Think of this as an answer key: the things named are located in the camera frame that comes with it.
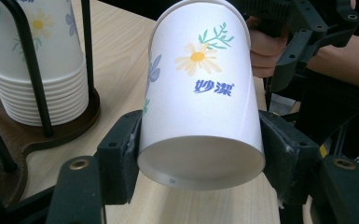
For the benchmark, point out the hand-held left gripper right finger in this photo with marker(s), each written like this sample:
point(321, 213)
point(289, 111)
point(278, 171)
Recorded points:
point(286, 158)

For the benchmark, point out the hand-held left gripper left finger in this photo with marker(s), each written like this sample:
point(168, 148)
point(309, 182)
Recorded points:
point(118, 161)

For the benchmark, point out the single floral white paper cup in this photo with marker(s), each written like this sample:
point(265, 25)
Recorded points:
point(199, 109)

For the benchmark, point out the dark wooden double cup holder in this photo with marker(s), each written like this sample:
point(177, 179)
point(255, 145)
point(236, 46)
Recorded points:
point(18, 140)

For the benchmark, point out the stack of white paper cups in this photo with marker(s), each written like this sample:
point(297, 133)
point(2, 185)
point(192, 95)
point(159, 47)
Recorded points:
point(56, 62)

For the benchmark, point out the small yellow tag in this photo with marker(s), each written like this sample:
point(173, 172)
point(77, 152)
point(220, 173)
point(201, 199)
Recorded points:
point(323, 151)

